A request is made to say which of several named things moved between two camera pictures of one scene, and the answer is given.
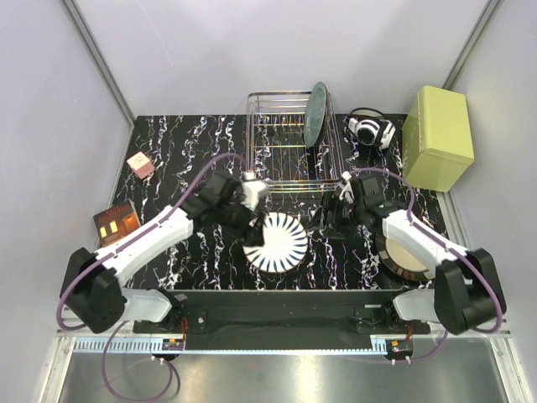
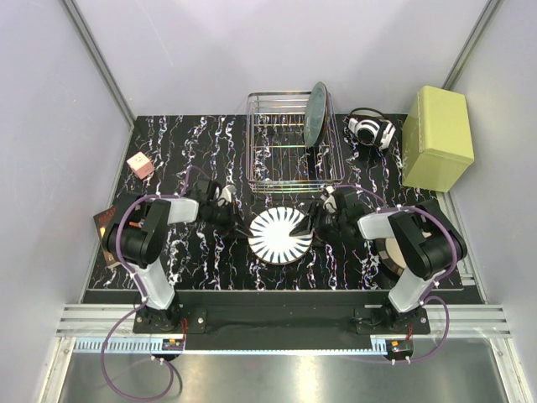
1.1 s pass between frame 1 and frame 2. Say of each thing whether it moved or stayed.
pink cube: stayed
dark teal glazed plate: stayed
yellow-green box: stayed
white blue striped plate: moved
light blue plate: stayed
